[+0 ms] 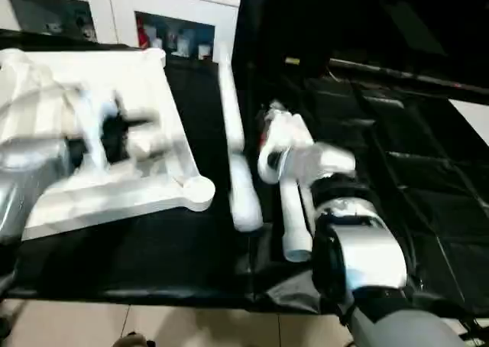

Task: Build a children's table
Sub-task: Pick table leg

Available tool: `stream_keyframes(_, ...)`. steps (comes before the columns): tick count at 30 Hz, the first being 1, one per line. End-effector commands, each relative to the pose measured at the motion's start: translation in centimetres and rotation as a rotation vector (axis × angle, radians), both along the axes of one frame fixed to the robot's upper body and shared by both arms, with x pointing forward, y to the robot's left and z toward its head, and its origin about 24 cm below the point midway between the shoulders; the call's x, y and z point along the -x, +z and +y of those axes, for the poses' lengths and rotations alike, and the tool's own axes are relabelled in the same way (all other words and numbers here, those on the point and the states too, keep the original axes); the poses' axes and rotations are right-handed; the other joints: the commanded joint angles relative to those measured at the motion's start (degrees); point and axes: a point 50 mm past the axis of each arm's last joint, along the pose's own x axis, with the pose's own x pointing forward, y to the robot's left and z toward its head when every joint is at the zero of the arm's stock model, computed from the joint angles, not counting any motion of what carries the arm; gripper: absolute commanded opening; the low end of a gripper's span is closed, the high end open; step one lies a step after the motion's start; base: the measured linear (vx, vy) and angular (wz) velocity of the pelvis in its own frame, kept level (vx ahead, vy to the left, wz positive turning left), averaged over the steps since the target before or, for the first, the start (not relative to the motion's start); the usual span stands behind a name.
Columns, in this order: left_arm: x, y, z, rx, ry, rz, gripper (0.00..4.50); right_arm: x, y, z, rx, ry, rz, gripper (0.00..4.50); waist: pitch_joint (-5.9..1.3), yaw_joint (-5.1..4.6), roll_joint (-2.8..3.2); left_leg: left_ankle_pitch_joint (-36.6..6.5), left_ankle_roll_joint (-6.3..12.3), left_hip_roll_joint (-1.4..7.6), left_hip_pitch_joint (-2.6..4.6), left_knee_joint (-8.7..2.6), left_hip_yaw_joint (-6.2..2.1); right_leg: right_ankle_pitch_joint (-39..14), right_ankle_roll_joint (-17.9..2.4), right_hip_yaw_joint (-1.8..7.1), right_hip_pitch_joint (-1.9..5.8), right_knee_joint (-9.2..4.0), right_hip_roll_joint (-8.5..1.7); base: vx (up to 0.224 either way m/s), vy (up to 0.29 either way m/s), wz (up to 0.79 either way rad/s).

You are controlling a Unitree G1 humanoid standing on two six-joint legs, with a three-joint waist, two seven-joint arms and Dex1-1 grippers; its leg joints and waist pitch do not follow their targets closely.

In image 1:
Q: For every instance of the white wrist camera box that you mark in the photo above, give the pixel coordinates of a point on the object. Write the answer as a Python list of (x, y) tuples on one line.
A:
[(286, 141), (92, 148)]

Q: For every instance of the white plastic table top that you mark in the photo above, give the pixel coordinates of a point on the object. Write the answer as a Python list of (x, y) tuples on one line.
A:
[(114, 68)]

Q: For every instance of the white plastic table leg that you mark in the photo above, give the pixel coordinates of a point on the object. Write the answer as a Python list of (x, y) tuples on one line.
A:
[(296, 225), (241, 179)]

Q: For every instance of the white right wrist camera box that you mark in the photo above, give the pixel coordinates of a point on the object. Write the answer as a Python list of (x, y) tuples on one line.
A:
[(286, 141)]

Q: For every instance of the small white jar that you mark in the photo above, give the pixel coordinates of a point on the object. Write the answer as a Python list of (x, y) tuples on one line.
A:
[(205, 52)]

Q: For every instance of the white flat board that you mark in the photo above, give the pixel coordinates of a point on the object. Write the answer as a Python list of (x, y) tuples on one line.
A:
[(474, 121)]

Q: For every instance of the dark metal rod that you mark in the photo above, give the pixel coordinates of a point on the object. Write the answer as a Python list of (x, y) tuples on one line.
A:
[(397, 73)]

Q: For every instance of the red bottle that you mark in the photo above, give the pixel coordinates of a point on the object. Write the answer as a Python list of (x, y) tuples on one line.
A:
[(143, 34)]

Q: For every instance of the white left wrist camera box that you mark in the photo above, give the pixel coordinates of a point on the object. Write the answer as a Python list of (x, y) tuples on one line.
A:
[(92, 148)]

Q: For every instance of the white glass-door cabinet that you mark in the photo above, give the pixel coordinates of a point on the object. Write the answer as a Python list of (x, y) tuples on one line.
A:
[(114, 3)]

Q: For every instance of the black work mat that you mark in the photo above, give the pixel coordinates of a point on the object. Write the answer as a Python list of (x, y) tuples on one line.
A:
[(183, 263)]

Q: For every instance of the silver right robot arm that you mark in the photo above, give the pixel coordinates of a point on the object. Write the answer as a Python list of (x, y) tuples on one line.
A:
[(367, 263)]

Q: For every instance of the small yellow tag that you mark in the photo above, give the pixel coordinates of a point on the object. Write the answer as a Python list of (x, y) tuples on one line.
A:
[(293, 61)]

